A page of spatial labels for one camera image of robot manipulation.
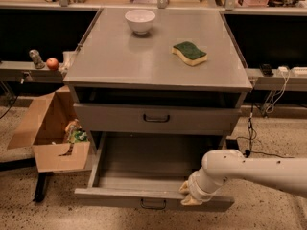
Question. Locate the small grey figurine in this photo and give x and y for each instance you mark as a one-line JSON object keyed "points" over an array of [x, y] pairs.
{"points": [[36, 58]]}

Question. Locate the white power strip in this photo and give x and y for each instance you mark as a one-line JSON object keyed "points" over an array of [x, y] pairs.
{"points": [[300, 71]]}

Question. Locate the black power adapter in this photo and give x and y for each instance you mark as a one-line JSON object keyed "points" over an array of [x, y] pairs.
{"points": [[232, 144]]}

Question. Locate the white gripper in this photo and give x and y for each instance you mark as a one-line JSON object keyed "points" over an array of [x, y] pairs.
{"points": [[195, 188]]}

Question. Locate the grey drawer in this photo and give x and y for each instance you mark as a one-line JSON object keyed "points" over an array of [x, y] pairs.
{"points": [[146, 171], [157, 119]]}

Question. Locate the black small device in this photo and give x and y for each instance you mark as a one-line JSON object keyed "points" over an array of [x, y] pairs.
{"points": [[266, 70]]}

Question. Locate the black table leg foot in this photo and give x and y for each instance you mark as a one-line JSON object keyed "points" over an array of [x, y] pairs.
{"points": [[41, 186]]}

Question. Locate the red apple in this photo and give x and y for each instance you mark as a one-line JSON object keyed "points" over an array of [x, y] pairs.
{"points": [[52, 63]]}

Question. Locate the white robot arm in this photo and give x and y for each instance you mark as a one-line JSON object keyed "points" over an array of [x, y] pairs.
{"points": [[287, 175]]}

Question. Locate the open cardboard box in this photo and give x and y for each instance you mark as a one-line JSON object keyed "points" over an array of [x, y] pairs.
{"points": [[44, 128]]}

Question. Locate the grey top drawer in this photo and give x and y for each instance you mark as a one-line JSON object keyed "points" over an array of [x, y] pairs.
{"points": [[157, 119]]}

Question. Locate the grey right side shelf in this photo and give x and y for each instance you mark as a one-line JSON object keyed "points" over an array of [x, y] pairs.
{"points": [[260, 82]]}

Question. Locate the green yellow sponge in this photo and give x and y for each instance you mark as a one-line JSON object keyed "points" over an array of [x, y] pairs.
{"points": [[189, 53]]}

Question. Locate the grey shelf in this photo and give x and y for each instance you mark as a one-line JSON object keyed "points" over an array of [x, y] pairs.
{"points": [[25, 71], [260, 82]]}

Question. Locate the colourful snack bag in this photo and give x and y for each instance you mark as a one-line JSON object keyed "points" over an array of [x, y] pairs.
{"points": [[74, 133]]}

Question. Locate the grey drawer cabinet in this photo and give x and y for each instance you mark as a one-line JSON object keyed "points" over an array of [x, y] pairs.
{"points": [[116, 66]]}

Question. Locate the grey left side shelf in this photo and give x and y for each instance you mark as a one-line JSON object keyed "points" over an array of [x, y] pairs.
{"points": [[25, 71]]}

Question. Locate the white charger with cable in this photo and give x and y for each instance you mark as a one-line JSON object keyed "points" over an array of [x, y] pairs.
{"points": [[274, 96]]}

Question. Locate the white ceramic bowl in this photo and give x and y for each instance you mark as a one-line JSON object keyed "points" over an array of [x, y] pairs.
{"points": [[140, 21]]}

